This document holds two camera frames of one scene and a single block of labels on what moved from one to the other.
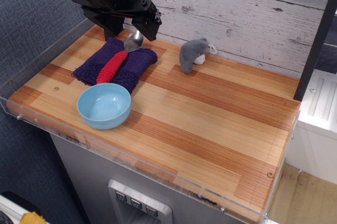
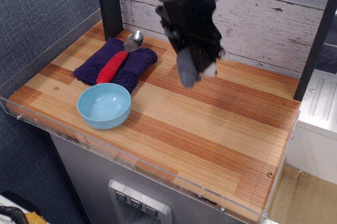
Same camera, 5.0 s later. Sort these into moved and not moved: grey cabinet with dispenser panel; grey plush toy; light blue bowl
Moved: grey plush toy
Not moved: grey cabinet with dispenser panel; light blue bowl
